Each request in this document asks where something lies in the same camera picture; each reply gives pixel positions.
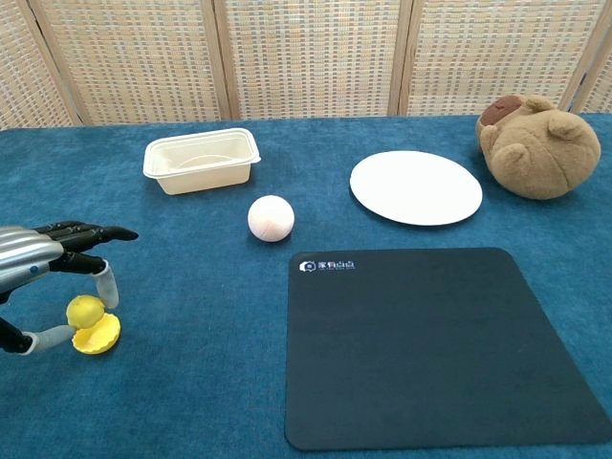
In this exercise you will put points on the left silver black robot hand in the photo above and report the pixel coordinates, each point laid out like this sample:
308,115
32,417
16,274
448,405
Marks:
28,255

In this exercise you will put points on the yellow fluted cup mold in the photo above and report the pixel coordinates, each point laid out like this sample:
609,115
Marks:
98,337

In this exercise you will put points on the brown capybara plush toy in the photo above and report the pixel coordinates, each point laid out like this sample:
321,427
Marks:
540,153

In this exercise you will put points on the beige rectangular plastic container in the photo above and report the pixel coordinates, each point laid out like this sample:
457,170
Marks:
201,161

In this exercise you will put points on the teal tablecloth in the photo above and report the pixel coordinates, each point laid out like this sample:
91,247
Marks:
191,382

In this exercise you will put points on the pale pink ball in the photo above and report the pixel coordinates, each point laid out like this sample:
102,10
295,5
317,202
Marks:
270,218

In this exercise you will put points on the woven folding screen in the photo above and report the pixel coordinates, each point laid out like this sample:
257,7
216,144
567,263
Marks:
306,57

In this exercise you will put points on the white round paper plate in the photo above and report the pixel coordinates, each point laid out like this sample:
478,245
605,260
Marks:
415,187

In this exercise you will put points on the black square mat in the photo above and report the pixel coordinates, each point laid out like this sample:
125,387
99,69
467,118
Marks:
430,349

